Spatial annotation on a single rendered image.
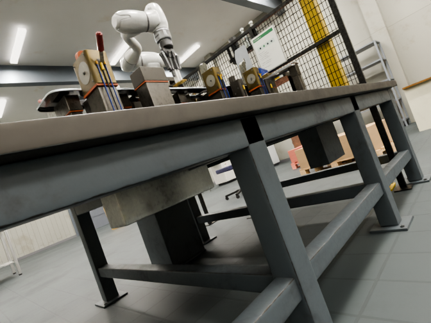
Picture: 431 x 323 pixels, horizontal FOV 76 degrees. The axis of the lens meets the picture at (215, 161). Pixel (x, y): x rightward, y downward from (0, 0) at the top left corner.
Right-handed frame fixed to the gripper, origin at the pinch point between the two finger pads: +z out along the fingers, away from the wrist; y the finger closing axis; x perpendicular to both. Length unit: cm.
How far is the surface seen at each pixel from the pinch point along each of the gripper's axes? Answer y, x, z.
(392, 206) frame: -35, 69, 100
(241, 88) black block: -25.0, 20.2, 16.7
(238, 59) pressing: -73, -2, -17
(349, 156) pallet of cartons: -234, 0, 95
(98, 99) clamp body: 62, 21, 20
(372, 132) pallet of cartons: -237, 31, 78
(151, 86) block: 38.4, 20.6, 15.3
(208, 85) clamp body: -3.0, 15.7, 12.9
